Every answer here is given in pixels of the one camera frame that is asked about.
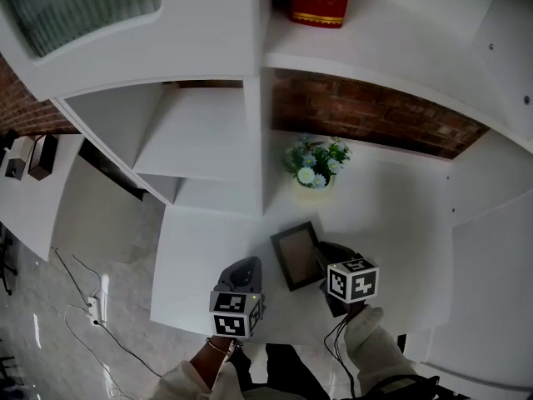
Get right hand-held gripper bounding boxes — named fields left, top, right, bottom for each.
left=315, top=242, right=381, bottom=318

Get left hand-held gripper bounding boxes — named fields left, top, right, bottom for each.
left=209, top=256, right=267, bottom=339

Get dark picture frame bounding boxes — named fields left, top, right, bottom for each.
left=269, top=221, right=326, bottom=293

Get person's left forearm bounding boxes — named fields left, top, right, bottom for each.
left=152, top=335, right=251, bottom=400

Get person's right forearm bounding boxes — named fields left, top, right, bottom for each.
left=343, top=306, right=421, bottom=395

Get white desk hutch shelves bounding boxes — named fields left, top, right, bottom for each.
left=0, top=0, right=533, bottom=224

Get small white side desk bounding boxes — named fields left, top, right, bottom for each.
left=0, top=133, right=87, bottom=262

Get person's legs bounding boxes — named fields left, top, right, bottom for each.
left=231, top=342, right=332, bottom=400

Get black backpack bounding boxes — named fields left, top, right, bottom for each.
left=341, top=372, right=471, bottom=400

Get potted flower plant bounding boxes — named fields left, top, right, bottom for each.
left=283, top=133, right=351, bottom=191

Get black office chair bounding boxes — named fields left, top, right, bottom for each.
left=0, top=222, right=20, bottom=298

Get brown open box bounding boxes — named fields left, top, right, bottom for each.
left=27, top=133, right=59, bottom=182

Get grey box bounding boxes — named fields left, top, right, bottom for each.
left=3, top=157, right=28, bottom=181

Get white box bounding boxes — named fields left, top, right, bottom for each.
left=8, top=135, right=37, bottom=162

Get ribbed glass cabinet door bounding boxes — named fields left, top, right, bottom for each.
left=0, top=0, right=271, bottom=99

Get small black box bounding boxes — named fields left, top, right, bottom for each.
left=0, top=129, right=20, bottom=153

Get gold bracelet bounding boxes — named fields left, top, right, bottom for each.
left=206, top=337, right=234, bottom=356

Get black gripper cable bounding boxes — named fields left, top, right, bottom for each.
left=323, top=306, right=367, bottom=395

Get black floor cable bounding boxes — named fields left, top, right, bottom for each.
left=94, top=321, right=162, bottom=378

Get white power cable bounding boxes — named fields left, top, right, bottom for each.
left=71, top=254, right=103, bottom=303

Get looped white cable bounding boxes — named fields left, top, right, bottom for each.
left=63, top=304, right=138, bottom=400

